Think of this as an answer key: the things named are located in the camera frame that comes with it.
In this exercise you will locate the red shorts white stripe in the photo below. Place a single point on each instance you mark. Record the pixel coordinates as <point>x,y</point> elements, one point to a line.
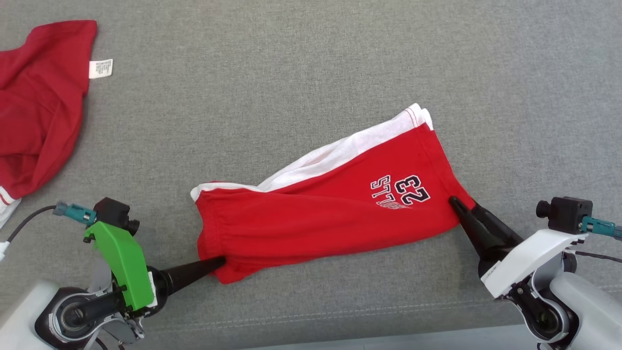
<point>316,218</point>

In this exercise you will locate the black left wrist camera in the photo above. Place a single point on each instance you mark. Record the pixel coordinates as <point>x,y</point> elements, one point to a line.
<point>112,214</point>

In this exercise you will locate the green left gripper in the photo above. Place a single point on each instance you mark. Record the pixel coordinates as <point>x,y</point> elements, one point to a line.
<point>121,262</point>

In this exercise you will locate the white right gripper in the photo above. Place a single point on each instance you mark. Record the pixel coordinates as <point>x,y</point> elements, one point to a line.
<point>529,262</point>

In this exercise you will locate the red jersey white sleeves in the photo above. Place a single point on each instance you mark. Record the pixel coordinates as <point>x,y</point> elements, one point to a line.
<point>34,112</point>

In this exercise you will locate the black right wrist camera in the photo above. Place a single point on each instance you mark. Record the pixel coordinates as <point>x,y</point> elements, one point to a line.
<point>568,214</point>

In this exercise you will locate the grey fabric sofa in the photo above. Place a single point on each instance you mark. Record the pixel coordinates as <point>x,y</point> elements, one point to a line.
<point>243,73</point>

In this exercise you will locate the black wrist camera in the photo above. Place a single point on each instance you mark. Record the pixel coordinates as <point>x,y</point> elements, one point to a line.
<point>112,214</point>
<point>568,214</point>

